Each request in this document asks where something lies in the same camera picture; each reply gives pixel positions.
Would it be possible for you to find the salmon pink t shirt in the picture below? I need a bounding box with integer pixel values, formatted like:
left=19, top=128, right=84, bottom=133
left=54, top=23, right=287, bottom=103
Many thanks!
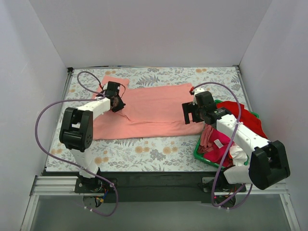
left=93, top=76, right=204, bottom=140

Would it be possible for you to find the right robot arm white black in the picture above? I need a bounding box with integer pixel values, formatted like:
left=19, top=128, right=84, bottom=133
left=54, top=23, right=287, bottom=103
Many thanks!
left=182, top=88, right=291, bottom=191

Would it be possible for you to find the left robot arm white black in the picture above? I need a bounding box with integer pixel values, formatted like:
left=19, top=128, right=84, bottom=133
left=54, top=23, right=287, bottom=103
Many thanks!
left=59, top=81, right=126, bottom=193

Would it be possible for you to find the dusty pink t shirt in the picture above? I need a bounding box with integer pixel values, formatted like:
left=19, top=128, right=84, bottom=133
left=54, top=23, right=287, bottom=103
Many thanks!
left=198, top=125, right=218, bottom=155

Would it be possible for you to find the magenta t shirt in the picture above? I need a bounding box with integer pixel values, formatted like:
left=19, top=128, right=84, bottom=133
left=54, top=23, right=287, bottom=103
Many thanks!
left=203, top=131, right=230, bottom=165

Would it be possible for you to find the red t shirt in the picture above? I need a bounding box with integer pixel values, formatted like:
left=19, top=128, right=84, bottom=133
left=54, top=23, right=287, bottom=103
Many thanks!
left=217, top=101, right=267, bottom=139

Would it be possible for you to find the green plastic basket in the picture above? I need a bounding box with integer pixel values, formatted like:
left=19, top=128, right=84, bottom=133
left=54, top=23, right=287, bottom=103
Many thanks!
left=193, top=104, right=267, bottom=168

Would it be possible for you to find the floral patterned table mat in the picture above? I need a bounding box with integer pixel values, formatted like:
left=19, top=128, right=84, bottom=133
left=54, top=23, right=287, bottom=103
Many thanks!
left=47, top=67, right=268, bottom=173

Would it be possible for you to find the white t shirt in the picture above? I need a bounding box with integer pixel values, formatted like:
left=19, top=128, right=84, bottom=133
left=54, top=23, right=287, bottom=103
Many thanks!
left=229, top=143, right=248, bottom=166

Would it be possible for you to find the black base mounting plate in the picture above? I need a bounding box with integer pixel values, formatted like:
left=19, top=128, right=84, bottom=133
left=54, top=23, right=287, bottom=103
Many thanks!
left=72, top=171, right=241, bottom=204

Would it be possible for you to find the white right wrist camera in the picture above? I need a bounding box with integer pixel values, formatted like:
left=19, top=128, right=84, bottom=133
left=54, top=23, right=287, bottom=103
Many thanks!
left=190, top=87, right=205, bottom=95

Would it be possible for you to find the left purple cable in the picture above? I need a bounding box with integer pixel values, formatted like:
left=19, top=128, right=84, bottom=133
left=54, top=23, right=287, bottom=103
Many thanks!
left=35, top=71, right=120, bottom=217

